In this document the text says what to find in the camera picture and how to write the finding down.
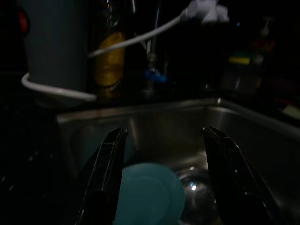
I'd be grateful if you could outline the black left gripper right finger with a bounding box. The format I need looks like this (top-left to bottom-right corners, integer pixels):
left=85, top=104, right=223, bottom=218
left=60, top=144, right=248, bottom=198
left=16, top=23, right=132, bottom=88
left=202, top=126, right=281, bottom=225

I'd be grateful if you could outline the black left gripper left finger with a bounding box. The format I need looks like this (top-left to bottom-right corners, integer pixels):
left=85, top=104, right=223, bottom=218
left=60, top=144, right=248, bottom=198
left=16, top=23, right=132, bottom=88
left=76, top=127, right=129, bottom=225

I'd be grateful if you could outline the round steel bowl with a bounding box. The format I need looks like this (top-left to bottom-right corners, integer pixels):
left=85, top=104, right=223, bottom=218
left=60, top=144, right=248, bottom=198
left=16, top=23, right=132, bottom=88
left=175, top=165, right=220, bottom=225

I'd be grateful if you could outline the teal round plate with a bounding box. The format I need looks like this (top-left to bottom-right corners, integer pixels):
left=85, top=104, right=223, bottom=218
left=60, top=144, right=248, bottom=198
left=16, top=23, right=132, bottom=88
left=114, top=163, right=185, bottom=225

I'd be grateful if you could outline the stainless steel sink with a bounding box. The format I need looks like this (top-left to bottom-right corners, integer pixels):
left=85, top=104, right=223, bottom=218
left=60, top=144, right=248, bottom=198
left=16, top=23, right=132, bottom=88
left=56, top=97, right=300, bottom=225

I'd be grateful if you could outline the yellow cooking oil bottle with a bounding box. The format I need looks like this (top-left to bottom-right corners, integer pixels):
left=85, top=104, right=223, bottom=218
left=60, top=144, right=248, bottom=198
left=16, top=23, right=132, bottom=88
left=90, top=0, right=127, bottom=98

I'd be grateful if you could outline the yellow green sponge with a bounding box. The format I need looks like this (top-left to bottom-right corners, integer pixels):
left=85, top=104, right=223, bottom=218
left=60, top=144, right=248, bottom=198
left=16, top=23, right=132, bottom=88
left=228, top=50, right=257, bottom=65

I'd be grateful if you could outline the grey cylindrical kettle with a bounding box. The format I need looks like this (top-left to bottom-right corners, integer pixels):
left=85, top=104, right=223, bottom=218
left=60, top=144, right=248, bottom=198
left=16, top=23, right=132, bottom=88
left=18, top=0, right=89, bottom=105

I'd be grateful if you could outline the white plug adapter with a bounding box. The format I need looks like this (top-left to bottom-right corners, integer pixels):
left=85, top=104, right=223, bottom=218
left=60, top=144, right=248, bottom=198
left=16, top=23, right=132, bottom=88
left=186, top=0, right=231, bottom=24

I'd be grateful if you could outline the white power cable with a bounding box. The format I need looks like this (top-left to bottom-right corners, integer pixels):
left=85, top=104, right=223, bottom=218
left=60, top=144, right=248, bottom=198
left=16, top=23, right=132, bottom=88
left=21, top=7, right=191, bottom=103

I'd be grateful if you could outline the steel tap with blue handle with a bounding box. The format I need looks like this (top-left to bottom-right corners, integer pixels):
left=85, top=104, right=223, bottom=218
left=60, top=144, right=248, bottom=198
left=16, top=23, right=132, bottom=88
left=140, top=0, right=170, bottom=94

